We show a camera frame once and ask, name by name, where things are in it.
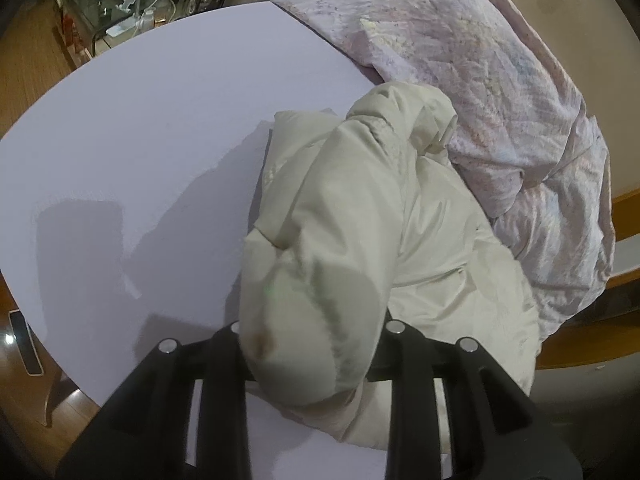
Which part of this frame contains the black flat device on floor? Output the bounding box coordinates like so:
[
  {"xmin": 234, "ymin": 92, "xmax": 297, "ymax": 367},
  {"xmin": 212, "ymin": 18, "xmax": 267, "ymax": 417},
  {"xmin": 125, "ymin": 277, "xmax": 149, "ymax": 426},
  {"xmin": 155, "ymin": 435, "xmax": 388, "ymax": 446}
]
[{"xmin": 9, "ymin": 309, "xmax": 43, "ymax": 377}]

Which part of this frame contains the cream puffer jacket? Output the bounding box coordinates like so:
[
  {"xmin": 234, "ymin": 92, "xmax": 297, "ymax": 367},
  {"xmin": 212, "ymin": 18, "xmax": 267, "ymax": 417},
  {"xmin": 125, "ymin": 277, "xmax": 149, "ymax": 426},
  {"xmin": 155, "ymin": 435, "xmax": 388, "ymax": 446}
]
[{"xmin": 240, "ymin": 82, "xmax": 540, "ymax": 450}]

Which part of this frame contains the pink floral duvet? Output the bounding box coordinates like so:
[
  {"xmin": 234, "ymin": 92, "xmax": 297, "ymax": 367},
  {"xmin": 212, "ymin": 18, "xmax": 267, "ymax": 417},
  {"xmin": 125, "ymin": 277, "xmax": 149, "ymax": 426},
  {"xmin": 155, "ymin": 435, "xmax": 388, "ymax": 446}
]
[{"xmin": 268, "ymin": 0, "xmax": 615, "ymax": 336}]

